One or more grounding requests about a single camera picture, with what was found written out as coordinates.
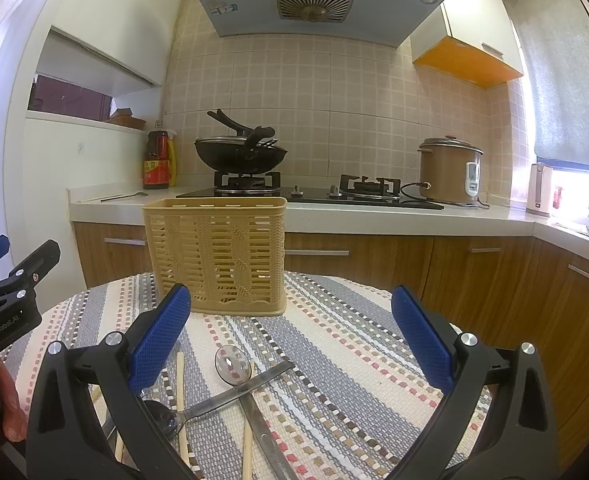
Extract wooden chopstick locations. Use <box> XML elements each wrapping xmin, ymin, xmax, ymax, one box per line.
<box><xmin>176</xmin><ymin>352</ymin><xmax>189</xmax><ymax>465</ymax></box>
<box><xmin>242</xmin><ymin>420</ymin><xmax>253</xmax><ymax>480</ymax></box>

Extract person's left hand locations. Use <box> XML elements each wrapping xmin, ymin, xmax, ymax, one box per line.
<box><xmin>0</xmin><ymin>359</ymin><xmax>28</xmax><ymax>442</ymax></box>

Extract spoon on counter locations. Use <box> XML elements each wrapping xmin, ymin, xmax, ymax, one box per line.
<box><xmin>99</xmin><ymin>191</ymin><xmax>149</xmax><ymax>203</ymax></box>

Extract wooden base cabinets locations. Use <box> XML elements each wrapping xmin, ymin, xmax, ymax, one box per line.
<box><xmin>72</xmin><ymin>221</ymin><xmax>589</xmax><ymax>470</ymax></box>

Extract soy sauce bottle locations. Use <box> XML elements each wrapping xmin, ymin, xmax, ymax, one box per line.
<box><xmin>142</xmin><ymin>130</ymin><xmax>170</xmax><ymax>190</ymax></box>

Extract wicker tray on ledge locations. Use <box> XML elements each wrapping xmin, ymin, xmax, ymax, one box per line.
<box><xmin>107</xmin><ymin>107</ymin><xmax>146</xmax><ymax>130</ymax></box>

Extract striped woven table mat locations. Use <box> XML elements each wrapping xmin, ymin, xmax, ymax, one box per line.
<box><xmin>0</xmin><ymin>272</ymin><xmax>443</xmax><ymax>479</ymax></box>

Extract yellow bottle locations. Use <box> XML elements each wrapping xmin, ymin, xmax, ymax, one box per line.
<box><xmin>166</xmin><ymin>129</ymin><xmax>177</xmax><ymax>188</ymax></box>

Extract beige plastic utensil basket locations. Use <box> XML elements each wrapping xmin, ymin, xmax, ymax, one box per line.
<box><xmin>142</xmin><ymin>197</ymin><xmax>287</xmax><ymax>316</ymax></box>

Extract black wok with lid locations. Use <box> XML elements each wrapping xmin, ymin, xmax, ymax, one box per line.
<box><xmin>195</xmin><ymin>108</ymin><xmax>287</xmax><ymax>176</ymax></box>

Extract brown rice cooker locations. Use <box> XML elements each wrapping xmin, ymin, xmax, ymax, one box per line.
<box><xmin>418</xmin><ymin>136</ymin><xmax>483</xmax><ymax>205</ymax></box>

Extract black gas stove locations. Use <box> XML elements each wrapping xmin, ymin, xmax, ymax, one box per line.
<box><xmin>180</xmin><ymin>171</ymin><xmax>443</xmax><ymax>210</ymax></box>

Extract window roller blind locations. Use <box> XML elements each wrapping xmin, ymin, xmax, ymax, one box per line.
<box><xmin>505</xmin><ymin>0</ymin><xmax>589</xmax><ymax>171</ymax></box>

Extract orange white wall cabinet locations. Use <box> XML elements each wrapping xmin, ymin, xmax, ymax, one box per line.
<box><xmin>411</xmin><ymin>0</ymin><xmax>523</xmax><ymax>89</ymax></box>

